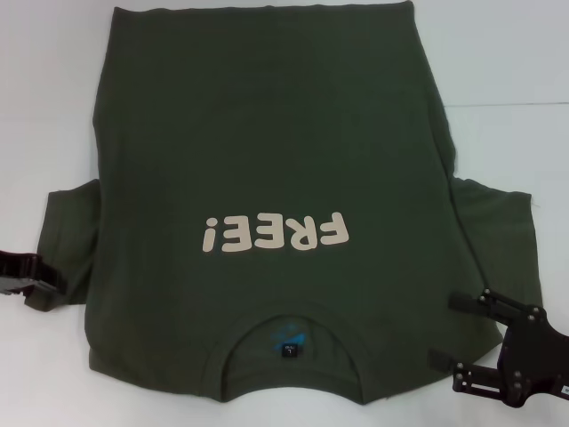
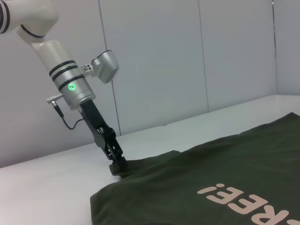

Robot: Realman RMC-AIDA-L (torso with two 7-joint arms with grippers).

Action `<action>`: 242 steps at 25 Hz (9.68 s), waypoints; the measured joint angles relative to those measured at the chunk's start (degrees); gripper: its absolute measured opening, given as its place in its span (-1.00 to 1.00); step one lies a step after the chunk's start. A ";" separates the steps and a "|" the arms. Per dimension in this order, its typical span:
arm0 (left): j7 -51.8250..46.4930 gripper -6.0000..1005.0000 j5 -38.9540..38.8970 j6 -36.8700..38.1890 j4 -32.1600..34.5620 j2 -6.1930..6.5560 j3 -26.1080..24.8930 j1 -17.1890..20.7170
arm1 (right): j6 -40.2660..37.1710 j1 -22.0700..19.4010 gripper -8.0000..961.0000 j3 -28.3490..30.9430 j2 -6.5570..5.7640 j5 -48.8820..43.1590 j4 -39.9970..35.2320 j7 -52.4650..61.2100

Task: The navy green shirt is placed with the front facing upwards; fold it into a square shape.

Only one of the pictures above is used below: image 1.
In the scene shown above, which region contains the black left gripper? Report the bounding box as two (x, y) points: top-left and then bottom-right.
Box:
(0, 249), (68, 304)

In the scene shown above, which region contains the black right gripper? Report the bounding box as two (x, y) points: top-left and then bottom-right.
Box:
(429, 288), (569, 397)

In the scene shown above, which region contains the dark green FREE t-shirt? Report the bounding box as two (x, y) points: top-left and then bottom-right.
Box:
(24, 2), (546, 407)

